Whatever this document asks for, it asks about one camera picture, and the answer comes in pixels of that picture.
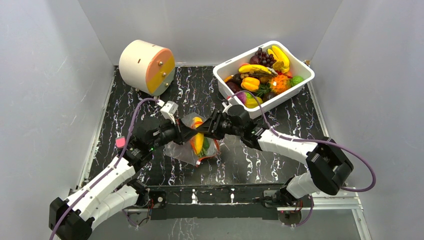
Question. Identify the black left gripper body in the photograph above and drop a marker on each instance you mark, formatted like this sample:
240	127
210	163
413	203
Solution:
168	134

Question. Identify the green toy vegetable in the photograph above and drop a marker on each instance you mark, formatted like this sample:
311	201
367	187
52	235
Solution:
295	80

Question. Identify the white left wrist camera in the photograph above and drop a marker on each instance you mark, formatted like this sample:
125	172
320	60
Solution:
168	109

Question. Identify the clear zip bag orange zipper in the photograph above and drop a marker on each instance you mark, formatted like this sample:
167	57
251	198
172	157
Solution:
185	153

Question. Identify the yellow toy banana bunch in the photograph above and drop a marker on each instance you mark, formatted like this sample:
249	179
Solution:
281	62

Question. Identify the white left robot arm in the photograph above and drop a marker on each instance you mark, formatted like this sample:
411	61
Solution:
116	187

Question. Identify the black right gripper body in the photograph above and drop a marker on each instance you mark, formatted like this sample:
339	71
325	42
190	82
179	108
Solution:
216	122

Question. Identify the dark purple toy grapes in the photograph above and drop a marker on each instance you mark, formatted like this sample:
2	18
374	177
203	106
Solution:
261	57

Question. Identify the yellow toy pepper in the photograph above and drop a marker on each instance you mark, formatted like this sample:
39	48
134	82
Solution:
250	84

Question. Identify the cream cylinder orange yellow face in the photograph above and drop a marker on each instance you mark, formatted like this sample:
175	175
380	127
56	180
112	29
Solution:
147	67

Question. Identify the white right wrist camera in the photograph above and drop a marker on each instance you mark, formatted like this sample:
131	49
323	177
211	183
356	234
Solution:
228	107

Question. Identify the green toy cucumber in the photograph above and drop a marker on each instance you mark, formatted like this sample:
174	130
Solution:
205	146

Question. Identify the orange netted toy fruit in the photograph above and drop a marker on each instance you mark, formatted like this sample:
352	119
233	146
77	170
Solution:
279	84

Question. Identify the pink tag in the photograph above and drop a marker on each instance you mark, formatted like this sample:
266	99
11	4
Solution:
120	142

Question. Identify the dark maroon toy plum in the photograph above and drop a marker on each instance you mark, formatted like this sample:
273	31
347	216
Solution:
235	88

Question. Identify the white plastic food bin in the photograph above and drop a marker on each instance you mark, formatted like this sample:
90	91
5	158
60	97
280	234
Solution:
228	72

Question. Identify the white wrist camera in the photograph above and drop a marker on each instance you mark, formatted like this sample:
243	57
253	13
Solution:
228	107
168	109

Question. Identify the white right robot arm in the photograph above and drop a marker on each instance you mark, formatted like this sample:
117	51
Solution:
327	166

